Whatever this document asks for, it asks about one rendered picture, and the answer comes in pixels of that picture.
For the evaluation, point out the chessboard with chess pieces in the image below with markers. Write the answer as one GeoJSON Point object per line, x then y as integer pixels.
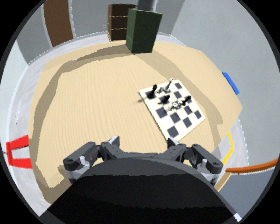
{"type": "Point", "coordinates": [180, 121]}

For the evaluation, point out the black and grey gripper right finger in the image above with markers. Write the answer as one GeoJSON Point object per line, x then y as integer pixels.
{"type": "Point", "coordinates": [206, 163]}

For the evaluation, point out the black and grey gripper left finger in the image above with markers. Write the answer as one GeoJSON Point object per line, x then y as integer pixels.
{"type": "Point", "coordinates": [78, 162]}

